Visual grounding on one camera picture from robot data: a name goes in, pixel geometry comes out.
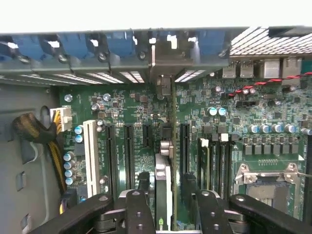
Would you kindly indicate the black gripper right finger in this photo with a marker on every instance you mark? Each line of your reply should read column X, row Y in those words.
column 212, row 212

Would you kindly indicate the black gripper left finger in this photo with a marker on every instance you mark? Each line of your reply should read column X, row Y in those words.
column 139, row 212

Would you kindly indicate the black RAM slot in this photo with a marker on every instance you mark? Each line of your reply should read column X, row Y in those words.
column 308, row 182
column 221, row 168

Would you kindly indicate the long black expansion slot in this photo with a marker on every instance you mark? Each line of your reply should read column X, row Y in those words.
column 111, row 158
column 129, row 158
column 185, row 151

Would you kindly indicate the CPU socket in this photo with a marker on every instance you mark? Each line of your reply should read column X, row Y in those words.
column 268, row 195

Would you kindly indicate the white expansion slot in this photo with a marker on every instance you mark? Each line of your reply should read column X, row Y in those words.
column 92, row 158

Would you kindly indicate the short black expansion slot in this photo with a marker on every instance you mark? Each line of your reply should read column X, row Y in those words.
column 147, row 135

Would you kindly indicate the thin metal locking lever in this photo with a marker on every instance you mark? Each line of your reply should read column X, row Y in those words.
column 304, row 174

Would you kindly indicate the green motherboard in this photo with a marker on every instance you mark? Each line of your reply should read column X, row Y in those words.
column 136, row 104

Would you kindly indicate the silver rear port connector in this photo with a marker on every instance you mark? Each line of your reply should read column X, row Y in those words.
column 270, row 68
column 292, row 70
column 246, row 70
column 229, row 70

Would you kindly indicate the open black PC case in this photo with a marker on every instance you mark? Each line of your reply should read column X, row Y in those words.
column 24, row 97

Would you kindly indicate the blue card retainer bar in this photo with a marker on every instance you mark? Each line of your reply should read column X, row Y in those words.
column 73, row 46

